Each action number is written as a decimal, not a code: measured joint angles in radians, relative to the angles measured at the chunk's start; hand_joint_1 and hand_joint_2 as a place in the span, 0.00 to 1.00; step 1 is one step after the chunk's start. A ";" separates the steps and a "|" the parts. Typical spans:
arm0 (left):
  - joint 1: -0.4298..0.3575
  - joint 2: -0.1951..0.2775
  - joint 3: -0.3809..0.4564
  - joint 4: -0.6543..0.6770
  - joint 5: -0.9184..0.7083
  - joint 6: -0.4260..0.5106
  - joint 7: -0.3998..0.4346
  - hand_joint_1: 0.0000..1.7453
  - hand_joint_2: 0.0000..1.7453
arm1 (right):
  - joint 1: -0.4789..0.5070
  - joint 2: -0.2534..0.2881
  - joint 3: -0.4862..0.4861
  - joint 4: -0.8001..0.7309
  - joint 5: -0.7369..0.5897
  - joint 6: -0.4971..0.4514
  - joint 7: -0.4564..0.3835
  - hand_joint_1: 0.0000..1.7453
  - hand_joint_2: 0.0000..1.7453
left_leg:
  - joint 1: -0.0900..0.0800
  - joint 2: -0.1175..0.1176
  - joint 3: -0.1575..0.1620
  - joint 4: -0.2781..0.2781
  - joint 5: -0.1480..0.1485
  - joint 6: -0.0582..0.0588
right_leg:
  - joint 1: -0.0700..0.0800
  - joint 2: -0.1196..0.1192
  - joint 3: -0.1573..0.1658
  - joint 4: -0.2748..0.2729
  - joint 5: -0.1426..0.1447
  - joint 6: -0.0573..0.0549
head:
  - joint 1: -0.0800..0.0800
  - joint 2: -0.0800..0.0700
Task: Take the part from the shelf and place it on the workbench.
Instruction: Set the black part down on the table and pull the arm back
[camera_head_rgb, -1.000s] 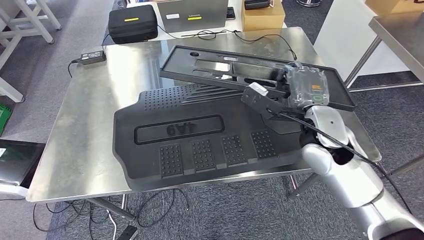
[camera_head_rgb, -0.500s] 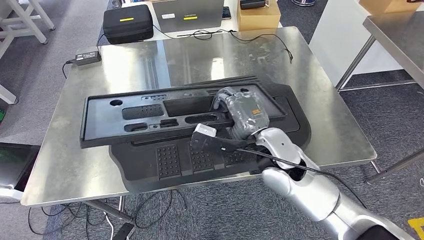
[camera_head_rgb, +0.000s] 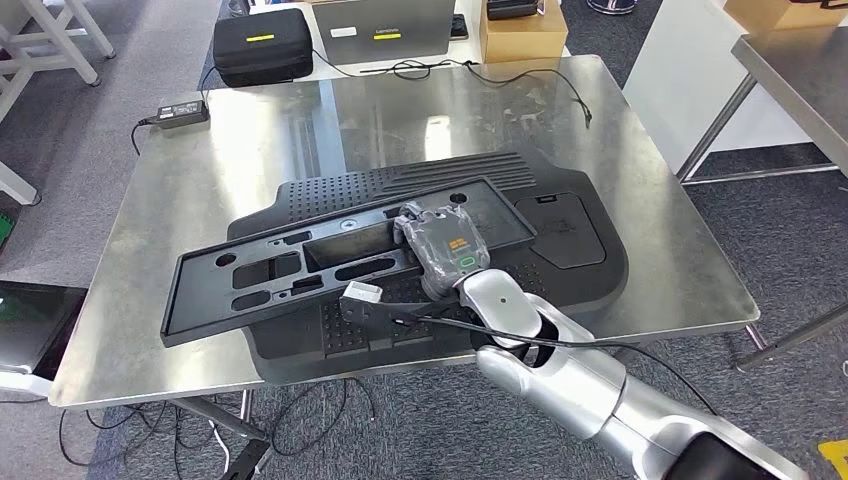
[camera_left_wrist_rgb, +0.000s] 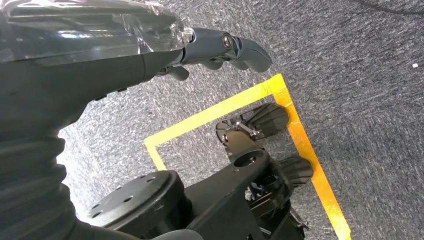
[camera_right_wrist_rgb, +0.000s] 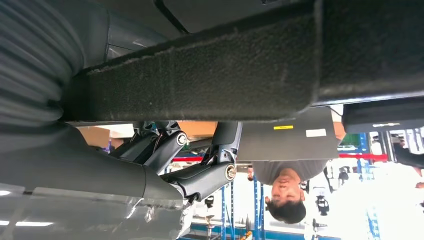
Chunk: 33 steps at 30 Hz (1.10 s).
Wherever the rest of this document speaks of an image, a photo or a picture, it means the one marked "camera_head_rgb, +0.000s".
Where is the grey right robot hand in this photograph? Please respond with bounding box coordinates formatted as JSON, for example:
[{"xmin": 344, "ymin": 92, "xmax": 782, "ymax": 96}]
[{"xmin": 392, "ymin": 200, "xmax": 493, "ymax": 301}]

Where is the black plastic plate frame part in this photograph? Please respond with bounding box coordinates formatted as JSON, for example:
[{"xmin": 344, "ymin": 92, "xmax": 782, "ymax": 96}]
[{"xmin": 160, "ymin": 176, "xmax": 539, "ymax": 350}]

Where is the steel workbench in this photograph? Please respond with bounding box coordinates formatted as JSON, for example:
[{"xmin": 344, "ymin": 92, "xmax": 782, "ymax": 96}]
[{"xmin": 48, "ymin": 54, "xmax": 761, "ymax": 410}]

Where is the large black plastic panel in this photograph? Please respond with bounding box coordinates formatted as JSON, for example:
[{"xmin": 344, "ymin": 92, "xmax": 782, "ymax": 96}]
[{"xmin": 226, "ymin": 150, "xmax": 630, "ymax": 387}]

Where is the grey laptop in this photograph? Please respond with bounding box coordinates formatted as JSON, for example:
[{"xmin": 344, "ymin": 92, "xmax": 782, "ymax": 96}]
[{"xmin": 311, "ymin": 0, "xmax": 458, "ymax": 67}]

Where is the cardboard box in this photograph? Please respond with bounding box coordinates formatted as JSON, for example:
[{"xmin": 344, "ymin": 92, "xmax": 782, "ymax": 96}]
[
  {"xmin": 722, "ymin": 0, "xmax": 848, "ymax": 32},
  {"xmin": 478, "ymin": 0, "xmax": 570, "ymax": 65}
]

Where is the small black device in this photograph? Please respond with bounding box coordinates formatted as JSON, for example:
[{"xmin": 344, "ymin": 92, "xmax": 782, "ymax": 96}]
[{"xmin": 486, "ymin": 0, "xmax": 541, "ymax": 21}]

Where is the black case yellow label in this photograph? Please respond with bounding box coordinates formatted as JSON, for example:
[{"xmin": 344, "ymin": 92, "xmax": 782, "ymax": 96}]
[{"xmin": 211, "ymin": 7, "xmax": 315, "ymax": 89}]

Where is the white cabinet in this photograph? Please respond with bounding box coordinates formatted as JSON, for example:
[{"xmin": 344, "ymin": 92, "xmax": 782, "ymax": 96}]
[{"xmin": 622, "ymin": 0, "xmax": 815, "ymax": 175}]

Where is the black power adapter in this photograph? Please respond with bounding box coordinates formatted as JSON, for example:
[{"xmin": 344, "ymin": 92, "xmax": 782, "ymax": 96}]
[{"xmin": 154, "ymin": 99, "xmax": 211, "ymax": 131}]

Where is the steel side table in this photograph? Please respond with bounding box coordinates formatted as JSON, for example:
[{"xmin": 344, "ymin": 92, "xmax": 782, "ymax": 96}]
[{"xmin": 675, "ymin": 26, "xmax": 848, "ymax": 372}]

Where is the dark screen monitor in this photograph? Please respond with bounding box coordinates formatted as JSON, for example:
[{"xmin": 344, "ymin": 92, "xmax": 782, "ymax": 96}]
[{"xmin": 0, "ymin": 279, "xmax": 89, "ymax": 399}]

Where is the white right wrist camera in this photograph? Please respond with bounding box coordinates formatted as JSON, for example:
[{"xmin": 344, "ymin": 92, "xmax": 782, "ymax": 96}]
[{"xmin": 341, "ymin": 280, "xmax": 385, "ymax": 307}]

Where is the black right camera mount bracket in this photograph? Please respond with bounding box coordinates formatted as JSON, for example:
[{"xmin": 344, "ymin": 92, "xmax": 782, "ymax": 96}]
[{"xmin": 339, "ymin": 294, "xmax": 465, "ymax": 333}]

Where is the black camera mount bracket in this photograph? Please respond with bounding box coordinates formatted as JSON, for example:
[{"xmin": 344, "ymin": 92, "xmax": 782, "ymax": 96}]
[
  {"xmin": 339, "ymin": 294, "xmax": 465, "ymax": 333},
  {"xmin": 220, "ymin": 439, "xmax": 271, "ymax": 480}
]

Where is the black charger cable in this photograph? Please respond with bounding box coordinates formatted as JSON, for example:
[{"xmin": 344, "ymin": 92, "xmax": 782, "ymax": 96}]
[{"xmin": 359, "ymin": 56, "xmax": 594, "ymax": 128}]

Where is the black left camera mount bracket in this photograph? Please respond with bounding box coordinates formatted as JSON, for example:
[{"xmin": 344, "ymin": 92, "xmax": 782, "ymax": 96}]
[{"xmin": 220, "ymin": 439, "xmax": 271, "ymax": 480}]

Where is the white table frame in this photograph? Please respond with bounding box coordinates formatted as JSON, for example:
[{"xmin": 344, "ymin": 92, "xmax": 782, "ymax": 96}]
[{"xmin": 0, "ymin": 0, "xmax": 118, "ymax": 207}]

